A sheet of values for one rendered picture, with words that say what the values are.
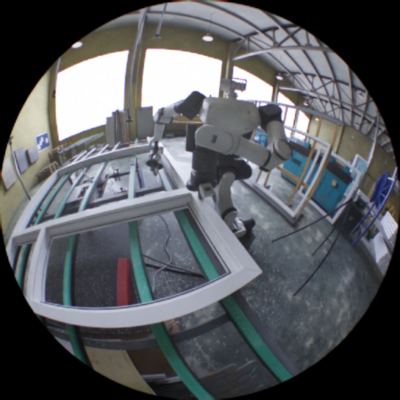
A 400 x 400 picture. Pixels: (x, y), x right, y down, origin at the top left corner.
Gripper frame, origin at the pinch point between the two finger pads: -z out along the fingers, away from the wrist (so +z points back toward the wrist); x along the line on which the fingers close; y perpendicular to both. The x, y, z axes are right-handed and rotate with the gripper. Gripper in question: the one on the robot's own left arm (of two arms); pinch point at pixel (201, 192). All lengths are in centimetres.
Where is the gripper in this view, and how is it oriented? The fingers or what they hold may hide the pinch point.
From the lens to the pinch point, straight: 50.0
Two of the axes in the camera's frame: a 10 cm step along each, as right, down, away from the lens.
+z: 0.8, -7.8, -6.2
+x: -9.0, 2.1, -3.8
